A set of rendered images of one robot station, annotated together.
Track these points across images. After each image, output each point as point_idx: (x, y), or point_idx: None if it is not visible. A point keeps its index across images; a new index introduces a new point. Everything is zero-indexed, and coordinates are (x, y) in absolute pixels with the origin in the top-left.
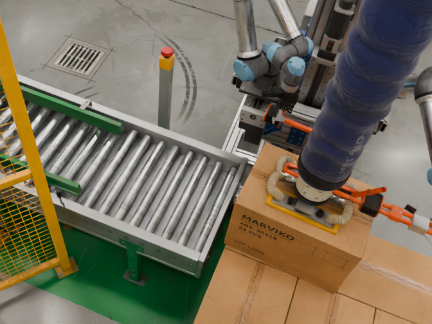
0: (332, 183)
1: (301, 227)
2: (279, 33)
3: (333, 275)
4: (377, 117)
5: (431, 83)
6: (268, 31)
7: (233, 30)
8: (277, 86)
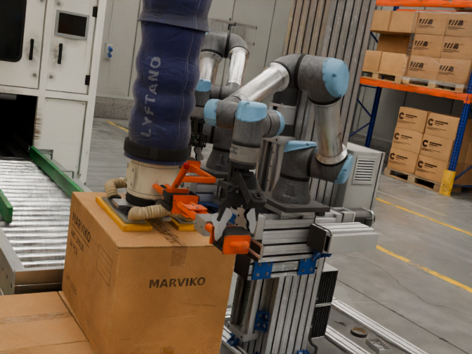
0: (136, 143)
1: (98, 216)
2: (404, 317)
3: (105, 311)
4: (161, 18)
5: (279, 57)
6: (390, 312)
7: (348, 296)
8: (225, 166)
